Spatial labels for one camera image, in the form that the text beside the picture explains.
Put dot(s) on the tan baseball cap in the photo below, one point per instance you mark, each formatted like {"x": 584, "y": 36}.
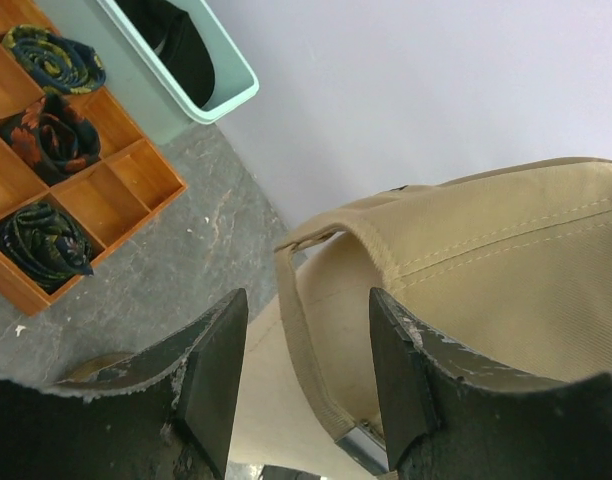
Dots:
{"x": 515, "y": 264}

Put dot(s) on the rolled dark belt bottom-left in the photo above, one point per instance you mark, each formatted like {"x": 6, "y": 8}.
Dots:
{"x": 47, "y": 245}

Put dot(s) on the beige mannequin head stand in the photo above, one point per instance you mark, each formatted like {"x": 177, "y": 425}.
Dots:
{"x": 308, "y": 395}

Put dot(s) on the wooden compartment tray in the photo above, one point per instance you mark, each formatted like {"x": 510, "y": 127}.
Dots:
{"x": 77, "y": 176}

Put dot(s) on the rolled green belt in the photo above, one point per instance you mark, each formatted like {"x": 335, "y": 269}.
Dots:
{"x": 57, "y": 64}

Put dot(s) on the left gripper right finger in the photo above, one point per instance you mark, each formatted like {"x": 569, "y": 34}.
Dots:
{"x": 446, "y": 407}

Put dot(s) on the teal plastic bin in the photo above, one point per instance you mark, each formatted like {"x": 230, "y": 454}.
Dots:
{"x": 140, "y": 81}

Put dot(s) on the black baseball cap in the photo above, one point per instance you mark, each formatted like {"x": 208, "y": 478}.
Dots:
{"x": 171, "y": 34}

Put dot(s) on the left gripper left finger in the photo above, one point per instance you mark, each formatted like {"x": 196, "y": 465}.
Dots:
{"x": 166, "y": 412}

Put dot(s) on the rolled black belt middle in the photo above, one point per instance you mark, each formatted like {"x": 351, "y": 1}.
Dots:
{"x": 53, "y": 139}

